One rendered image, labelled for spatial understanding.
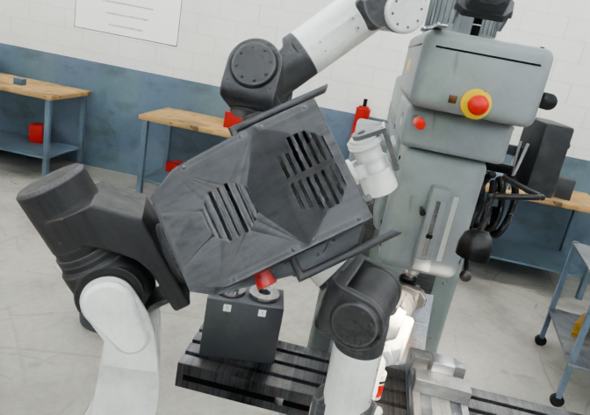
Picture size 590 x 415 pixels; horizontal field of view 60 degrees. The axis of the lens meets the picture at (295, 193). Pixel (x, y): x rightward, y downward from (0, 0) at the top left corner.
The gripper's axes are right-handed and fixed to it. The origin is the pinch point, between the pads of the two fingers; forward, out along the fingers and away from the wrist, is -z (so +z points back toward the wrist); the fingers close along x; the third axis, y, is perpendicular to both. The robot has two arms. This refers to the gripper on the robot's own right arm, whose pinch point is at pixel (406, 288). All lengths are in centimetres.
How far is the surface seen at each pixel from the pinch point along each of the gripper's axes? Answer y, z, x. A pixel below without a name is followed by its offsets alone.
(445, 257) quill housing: -14.5, 7.3, -8.0
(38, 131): 85, -279, 451
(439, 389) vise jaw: 22.9, 4.5, -15.9
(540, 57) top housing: -64, 19, -15
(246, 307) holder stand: 15.1, 14.6, 39.7
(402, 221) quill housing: -21.2, 10.5, 4.0
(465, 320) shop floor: 121, -259, -26
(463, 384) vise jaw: 21.4, 0.1, -21.3
